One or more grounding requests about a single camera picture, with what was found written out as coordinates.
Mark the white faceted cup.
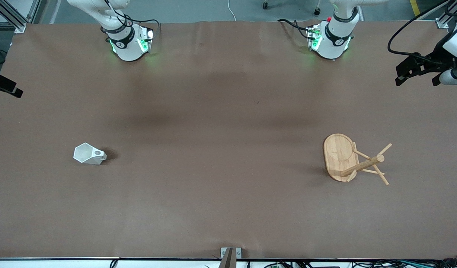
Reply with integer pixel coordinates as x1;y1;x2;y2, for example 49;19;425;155
73;143;107;165

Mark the wooden cup rack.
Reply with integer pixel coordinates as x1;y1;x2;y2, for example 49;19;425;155
323;133;393;186

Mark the aluminium frame profile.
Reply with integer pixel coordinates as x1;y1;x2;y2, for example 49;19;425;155
0;0;41;33
435;0;457;29

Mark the black left arm base cable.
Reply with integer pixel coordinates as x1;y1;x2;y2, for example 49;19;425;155
277;19;313;38

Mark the black arm base cable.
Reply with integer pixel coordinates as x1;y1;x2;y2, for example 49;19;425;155
277;19;313;38
101;0;161;38

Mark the black right arm base cable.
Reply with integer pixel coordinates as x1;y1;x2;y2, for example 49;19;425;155
101;0;161;38

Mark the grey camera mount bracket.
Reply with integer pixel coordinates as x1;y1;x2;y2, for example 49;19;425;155
218;247;242;268

